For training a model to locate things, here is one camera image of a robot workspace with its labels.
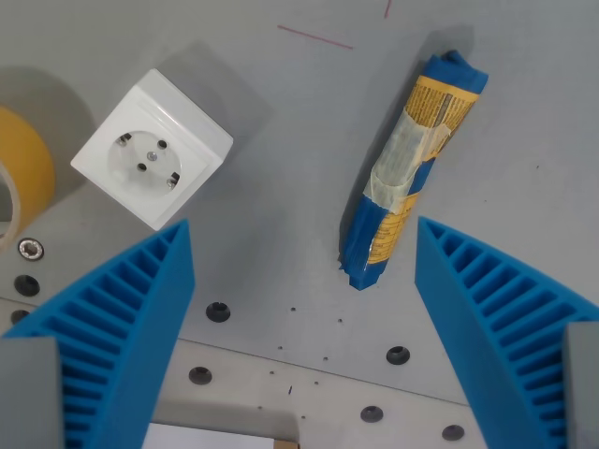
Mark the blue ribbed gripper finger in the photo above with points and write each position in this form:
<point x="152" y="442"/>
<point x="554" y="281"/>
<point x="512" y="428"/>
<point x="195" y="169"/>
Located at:
<point x="117" y="327"/>
<point x="505" y="337"/>

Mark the white paper sheet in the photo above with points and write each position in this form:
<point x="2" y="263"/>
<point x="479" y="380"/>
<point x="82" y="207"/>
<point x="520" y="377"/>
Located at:
<point x="206" y="437"/>

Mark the silver hex bolt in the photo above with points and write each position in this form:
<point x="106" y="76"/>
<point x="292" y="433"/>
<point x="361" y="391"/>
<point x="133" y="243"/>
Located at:
<point x="31" y="248"/>

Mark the white wall power socket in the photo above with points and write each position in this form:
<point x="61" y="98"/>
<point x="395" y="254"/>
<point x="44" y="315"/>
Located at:
<point x="154" y="140"/>

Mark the blue and yellow taped bag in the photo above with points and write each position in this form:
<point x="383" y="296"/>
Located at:
<point x="421" y="140"/>

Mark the yellow tape roll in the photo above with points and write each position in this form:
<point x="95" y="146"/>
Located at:
<point x="33" y="154"/>

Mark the black countersunk table screw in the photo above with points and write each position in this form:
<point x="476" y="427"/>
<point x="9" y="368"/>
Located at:
<point x="452" y="432"/>
<point x="371" y="413"/>

